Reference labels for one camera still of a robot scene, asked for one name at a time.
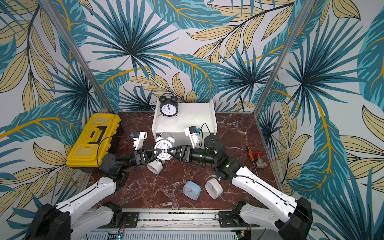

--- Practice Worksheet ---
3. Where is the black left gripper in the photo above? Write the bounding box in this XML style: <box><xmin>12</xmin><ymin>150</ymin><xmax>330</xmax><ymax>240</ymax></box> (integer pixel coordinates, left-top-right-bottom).
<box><xmin>118</xmin><ymin>147</ymin><xmax>165</xmax><ymax>171</ymax></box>

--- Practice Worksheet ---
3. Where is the white twin-bell alarm clock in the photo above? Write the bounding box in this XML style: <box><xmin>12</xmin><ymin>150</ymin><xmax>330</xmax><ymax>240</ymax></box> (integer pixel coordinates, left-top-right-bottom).
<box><xmin>155</xmin><ymin>133</ymin><xmax>176</xmax><ymax>164</ymax></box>

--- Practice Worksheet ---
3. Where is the black twin-bell alarm clock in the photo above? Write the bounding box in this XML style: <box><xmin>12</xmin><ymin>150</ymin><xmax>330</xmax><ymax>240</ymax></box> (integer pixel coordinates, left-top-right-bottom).
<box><xmin>159</xmin><ymin>94</ymin><xmax>179</xmax><ymax>117</ymax></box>

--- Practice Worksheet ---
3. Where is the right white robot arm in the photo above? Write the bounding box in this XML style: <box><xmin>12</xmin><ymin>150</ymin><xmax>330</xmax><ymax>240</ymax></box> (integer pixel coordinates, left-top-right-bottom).
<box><xmin>166</xmin><ymin>135</ymin><xmax>313</xmax><ymax>240</ymax></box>

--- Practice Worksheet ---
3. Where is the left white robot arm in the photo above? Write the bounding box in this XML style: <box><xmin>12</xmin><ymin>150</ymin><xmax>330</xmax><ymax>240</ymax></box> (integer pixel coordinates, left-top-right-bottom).
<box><xmin>24</xmin><ymin>148</ymin><xmax>162</xmax><ymax>240</ymax></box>

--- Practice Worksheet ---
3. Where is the white round alarm clock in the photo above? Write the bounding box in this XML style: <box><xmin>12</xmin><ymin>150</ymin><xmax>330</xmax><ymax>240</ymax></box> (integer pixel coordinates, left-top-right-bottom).
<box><xmin>147</xmin><ymin>160</ymin><xmax>163</xmax><ymax>175</ymax></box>

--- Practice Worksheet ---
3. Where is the blue square alarm clock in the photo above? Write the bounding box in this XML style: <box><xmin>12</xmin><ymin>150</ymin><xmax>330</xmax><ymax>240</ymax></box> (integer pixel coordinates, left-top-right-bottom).
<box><xmin>183</xmin><ymin>181</ymin><xmax>202</xmax><ymax>201</ymax></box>

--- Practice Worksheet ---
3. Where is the white two-tier shelf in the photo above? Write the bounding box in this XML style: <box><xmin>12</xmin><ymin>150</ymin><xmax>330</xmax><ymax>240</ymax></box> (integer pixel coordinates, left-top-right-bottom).
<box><xmin>152</xmin><ymin>101</ymin><xmax>218</xmax><ymax>146</ymax></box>

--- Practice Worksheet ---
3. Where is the white square alarm clock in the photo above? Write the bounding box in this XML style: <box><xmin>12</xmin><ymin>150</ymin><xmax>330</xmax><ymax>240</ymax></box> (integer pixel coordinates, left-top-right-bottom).
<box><xmin>205</xmin><ymin>178</ymin><xmax>223</xmax><ymax>199</ymax></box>

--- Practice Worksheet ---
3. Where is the yellow and black toolbox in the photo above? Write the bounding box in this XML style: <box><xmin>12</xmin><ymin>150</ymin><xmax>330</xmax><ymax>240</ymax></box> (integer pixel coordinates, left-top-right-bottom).
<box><xmin>66</xmin><ymin>114</ymin><xmax>124</xmax><ymax>173</ymax></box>

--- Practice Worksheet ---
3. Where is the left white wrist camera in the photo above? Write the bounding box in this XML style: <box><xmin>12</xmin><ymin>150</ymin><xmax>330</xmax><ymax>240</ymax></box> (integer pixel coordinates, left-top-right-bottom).
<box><xmin>131</xmin><ymin>132</ymin><xmax>148</xmax><ymax>150</ymax></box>

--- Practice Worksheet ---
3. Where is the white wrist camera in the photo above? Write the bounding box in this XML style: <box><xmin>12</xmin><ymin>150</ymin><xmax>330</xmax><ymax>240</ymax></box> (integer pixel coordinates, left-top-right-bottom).
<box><xmin>185</xmin><ymin>126</ymin><xmax>200</xmax><ymax>149</ymax></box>
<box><xmin>131</xmin><ymin>132</ymin><xmax>148</xmax><ymax>150</ymax></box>

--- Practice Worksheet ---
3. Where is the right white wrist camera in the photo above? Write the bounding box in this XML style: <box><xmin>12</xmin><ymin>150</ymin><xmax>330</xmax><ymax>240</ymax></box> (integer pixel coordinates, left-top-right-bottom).
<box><xmin>185</xmin><ymin>126</ymin><xmax>200</xmax><ymax>149</ymax></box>

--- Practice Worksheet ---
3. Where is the orange handled tool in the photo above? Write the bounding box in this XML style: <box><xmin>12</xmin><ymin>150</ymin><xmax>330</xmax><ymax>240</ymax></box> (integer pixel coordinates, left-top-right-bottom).
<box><xmin>247</xmin><ymin>147</ymin><xmax>255</xmax><ymax>162</ymax></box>

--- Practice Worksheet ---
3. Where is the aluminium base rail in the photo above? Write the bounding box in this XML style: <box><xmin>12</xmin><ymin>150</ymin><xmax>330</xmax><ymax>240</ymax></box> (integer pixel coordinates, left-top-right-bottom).
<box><xmin>80</xmin><ymin>209</ymin><xmax>274</xmax><ymax>240</ymax></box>

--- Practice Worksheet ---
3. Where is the red handled metal valve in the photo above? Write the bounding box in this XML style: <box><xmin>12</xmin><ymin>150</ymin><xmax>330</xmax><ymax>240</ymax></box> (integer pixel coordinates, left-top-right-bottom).
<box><xmin>253</xmin><ymin>152</ymin><xmax>267</xmax><ymax>169</ymax></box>

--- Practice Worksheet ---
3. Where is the left metal corner post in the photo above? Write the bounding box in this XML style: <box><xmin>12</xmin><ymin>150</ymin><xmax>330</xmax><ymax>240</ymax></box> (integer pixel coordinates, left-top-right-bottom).
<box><xmin>41</xmin><ymin>0</ymin><xmax>115</xmax><ymax>114</ymax></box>

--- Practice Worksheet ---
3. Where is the metal corner post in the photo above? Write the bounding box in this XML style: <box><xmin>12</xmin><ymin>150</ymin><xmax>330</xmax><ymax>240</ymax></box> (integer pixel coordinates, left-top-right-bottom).
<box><xmin>41</xmin><ymin>0</ymin><xmax>115</xmax><ymax>114</ymax></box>
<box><xmin>254</xmin><ymin>0</ymin><xmax>315</xmax><ymax>117</ymax></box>

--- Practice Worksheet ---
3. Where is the right metal corner post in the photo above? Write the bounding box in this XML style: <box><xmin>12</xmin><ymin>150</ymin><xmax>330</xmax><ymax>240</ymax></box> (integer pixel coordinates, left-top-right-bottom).
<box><xmin>254</xmin><ymin>0</ymin><xmax>315</xmax><ymax>117</ymax></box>

